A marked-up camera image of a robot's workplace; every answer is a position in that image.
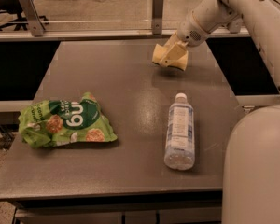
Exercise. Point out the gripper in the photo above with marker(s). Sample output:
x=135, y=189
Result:
x=189, y=32

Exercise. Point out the yellow sponge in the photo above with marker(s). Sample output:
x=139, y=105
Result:
x=157, y=55

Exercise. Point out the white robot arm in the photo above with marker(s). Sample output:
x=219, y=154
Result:
x=251, y=179

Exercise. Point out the green rice chip bag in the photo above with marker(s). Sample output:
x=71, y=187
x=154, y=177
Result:
x=52, y=123

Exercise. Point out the clear plastic water bottle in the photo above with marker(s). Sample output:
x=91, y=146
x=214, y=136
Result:
x=180, y=139

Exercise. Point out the middle metal rail bracket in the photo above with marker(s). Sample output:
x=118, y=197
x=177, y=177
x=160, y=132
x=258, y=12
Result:
x=157, y=13

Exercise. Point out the metal rail bracket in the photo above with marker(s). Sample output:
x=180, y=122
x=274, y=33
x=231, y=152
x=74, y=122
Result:
x=157, y=13
x=235, y=25
x=35, y=25

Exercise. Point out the metal guard rail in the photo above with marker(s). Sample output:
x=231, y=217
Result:
x=14, y=36

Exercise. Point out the right metal rail bracket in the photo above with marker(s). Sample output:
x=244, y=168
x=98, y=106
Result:
x=235, y=25

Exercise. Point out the left metal rail bracket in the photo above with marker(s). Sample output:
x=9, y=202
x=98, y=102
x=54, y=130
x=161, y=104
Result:
x=35, y=25

